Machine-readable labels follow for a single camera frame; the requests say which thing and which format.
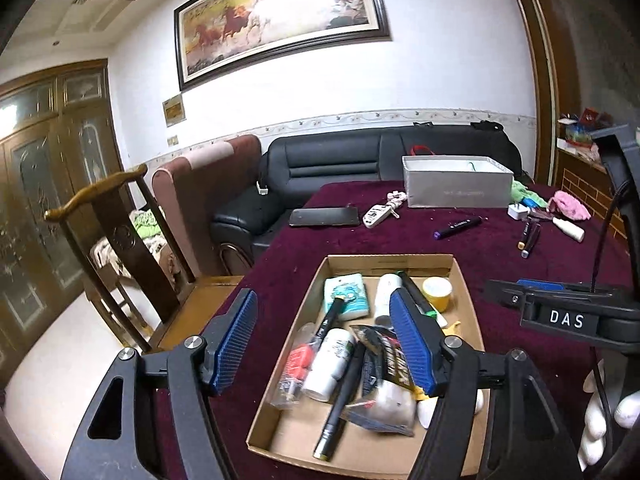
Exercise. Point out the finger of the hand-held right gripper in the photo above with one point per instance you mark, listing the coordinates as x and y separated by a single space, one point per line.
542 285

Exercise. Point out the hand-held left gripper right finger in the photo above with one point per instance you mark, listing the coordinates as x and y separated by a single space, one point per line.
412 340

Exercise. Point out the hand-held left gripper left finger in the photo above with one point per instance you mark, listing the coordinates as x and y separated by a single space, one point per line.
235 340

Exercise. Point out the yellow snack packet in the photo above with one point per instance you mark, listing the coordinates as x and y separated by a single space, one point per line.
452 327

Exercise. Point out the yellow tape roll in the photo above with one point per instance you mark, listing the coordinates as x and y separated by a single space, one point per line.
440 302

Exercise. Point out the small white squeeze bottle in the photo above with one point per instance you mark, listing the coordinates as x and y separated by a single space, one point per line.
385 295

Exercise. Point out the black marker green cap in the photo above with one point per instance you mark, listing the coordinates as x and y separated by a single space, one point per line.
406 279

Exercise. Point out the clear plastic case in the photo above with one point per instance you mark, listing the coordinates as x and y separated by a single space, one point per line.
297 365

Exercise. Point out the black and clear snack packet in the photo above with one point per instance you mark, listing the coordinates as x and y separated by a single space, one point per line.
390 405

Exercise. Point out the pale green tissue pack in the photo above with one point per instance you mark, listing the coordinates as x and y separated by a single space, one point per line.
350 287

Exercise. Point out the white spray bottle green label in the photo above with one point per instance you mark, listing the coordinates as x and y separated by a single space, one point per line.
330 360

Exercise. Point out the black marker yellow cap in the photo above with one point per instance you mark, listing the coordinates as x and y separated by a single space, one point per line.
327 320

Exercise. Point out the black marker olive caps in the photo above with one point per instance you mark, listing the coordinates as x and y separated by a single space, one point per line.
340 410

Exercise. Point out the brown cardboard tray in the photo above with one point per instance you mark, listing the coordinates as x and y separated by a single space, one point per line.
285 435

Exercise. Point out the person's right hand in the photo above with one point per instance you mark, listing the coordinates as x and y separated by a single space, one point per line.
595 425

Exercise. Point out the black marker grey caps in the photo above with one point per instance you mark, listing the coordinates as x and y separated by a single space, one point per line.
532 241

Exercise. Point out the black marker tan caps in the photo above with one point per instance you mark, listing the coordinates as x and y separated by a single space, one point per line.
526 234

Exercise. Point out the white plastic bottle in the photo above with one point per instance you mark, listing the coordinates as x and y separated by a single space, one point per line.
570 230

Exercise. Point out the long blister pack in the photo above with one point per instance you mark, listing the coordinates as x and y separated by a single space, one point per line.
542 216

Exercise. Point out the white charger plug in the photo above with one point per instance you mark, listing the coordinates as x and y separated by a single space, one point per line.
517 211

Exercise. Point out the blue plastic object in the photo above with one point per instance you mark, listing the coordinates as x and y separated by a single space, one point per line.
539 204

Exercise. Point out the pink towel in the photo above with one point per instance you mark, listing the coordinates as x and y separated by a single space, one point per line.
570 205

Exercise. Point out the green cloth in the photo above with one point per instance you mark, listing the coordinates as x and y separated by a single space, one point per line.
522 192

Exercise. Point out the black marker purple cap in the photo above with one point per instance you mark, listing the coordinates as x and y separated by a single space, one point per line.
457 226

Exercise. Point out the wooden brick-pattern counter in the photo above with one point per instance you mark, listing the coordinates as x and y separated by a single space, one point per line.
575 175

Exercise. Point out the maroon tablecloth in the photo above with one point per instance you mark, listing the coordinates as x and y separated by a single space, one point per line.
300 245

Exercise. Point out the wooden chair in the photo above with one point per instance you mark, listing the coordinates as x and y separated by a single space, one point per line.
145 260

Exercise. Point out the grey cardboard box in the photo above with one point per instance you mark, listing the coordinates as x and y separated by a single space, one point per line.
457 192

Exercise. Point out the mauve armchair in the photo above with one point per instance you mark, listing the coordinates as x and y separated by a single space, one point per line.
210 200

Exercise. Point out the green garment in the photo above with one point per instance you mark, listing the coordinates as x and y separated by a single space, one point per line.
147 225

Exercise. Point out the black smartphone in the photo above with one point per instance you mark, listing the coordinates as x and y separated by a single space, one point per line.
325 216

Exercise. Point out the small white plug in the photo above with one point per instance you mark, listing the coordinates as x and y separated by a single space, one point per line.
261 190

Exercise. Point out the patterned chair cushion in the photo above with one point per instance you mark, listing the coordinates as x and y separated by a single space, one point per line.
107 252

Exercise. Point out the black bag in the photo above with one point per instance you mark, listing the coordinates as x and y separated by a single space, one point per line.
487 126

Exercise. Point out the red box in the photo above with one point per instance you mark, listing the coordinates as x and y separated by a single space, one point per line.
590 115

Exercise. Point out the red bag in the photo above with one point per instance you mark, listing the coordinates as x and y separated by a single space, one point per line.
422 146

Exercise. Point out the black leather sofa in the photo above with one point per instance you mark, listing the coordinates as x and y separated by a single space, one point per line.
325 160

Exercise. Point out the wooden double door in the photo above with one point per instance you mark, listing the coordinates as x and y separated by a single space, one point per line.
50 185

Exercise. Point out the framed horse painting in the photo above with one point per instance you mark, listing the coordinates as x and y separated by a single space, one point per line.
280 10

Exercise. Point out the wooden door frame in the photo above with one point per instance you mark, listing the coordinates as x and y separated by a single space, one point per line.
542 85

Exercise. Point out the wall switch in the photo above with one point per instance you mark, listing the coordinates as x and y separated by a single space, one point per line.
173 140

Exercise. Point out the gold wall plaque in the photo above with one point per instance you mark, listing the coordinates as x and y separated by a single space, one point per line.
174 110

